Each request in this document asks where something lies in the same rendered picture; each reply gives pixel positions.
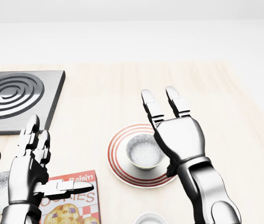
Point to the silver robot left hand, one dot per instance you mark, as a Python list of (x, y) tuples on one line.
[(20, 177)]

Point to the silver robot right hand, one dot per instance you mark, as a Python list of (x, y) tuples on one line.
[(183, 140)]

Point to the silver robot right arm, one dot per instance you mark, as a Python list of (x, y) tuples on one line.
[(206, 193)]

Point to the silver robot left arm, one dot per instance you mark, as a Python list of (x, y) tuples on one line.
[(17, 213)]

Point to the white plate with red rings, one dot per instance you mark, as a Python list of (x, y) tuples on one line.
[(120, 161)]

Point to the flat dark stove plate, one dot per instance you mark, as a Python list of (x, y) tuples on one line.
[(12, 100)]

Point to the red raisin cookies box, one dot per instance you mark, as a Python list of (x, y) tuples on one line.
[(75, 205)]

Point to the white round cup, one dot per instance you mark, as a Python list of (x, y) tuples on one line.
[(150, 219)]

